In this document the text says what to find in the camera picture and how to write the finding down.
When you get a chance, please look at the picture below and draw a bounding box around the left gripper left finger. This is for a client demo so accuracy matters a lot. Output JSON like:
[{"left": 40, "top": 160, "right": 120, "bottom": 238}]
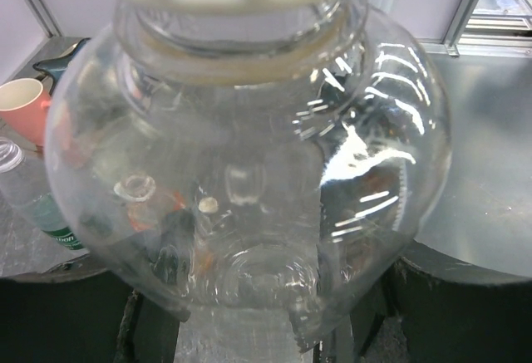
[{"left": 1, "top": 255, "right": 180, "bottom": 362}]

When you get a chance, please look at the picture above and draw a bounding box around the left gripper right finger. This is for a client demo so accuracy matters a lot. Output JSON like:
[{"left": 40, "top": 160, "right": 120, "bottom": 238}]
[{"left": 290, "top": 240, "right": 532, "bottom": 363}]

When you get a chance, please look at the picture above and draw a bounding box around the white bottle cap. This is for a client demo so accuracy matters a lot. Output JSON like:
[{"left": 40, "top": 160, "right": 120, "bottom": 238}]
[{"left": 198, "top": 197, "right": 219, "bottom": 214}]

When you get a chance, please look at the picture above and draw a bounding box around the clear bottle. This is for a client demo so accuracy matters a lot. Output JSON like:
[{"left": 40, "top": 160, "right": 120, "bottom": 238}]
[{"left": 45, "top": 0, "right": 451, "bottom": 356}]

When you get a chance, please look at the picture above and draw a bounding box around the orange drink bottle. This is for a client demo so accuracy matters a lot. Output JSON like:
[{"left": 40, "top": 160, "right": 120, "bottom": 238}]
[{"left": 113, "top": 173, "right": 216, "bottom": 282}]

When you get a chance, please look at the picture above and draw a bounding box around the green label water bottle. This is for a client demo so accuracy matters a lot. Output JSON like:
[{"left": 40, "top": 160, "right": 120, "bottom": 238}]
[{"left": 1, "top": 137, "right": 83, "bottom": 251}]

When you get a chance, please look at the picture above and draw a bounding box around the pink mug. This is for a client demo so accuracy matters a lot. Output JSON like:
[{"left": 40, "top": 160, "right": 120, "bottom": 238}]
[{"left": 1, "top": 78, "right": 52, "bottom": 148}]

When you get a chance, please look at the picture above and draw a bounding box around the blue star-shaped dish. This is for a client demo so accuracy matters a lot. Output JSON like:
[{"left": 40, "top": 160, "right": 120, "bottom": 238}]
[{"left": 32, "top": 37, "right": 91, "bottom": 95}]

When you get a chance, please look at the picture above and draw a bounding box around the aluminium frame rail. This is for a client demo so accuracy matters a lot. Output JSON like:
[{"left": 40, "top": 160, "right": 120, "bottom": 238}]
[{"left": 442, "top": 0, "right": 531, "bottom": 57}]

